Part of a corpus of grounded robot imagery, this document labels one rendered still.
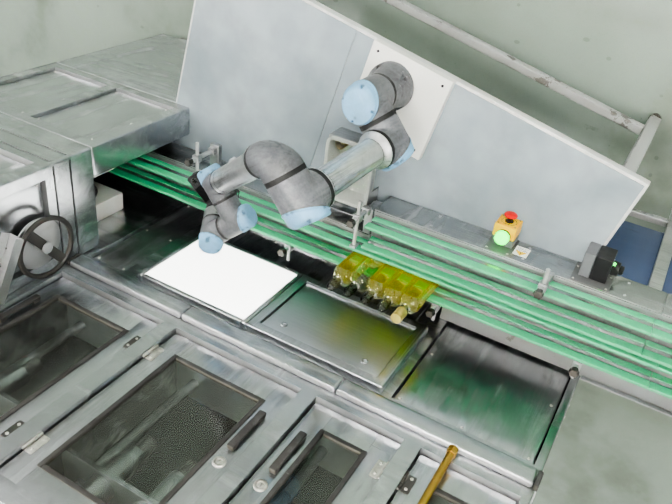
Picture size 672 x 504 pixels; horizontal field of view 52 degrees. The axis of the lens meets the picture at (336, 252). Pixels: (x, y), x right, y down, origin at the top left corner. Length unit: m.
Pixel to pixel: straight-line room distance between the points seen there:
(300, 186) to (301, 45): 0.77
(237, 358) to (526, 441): 0.84
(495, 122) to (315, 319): 0.81
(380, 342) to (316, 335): 0.20
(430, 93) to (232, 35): 0.75
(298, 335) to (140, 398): 0.49
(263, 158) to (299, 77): 0.72
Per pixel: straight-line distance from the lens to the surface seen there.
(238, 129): 2.61
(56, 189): 2.36
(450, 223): 2.25
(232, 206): 2.07
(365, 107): 2.00
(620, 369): 2.17
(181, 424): 1.92
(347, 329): 2.17
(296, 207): 1.71
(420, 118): 2.19
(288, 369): 2.03
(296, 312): 2.21
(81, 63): 3.18
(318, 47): 2.34
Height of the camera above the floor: 2.71
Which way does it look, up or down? 50 degrees down
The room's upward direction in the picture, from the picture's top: 131 degrees counter-clockwise
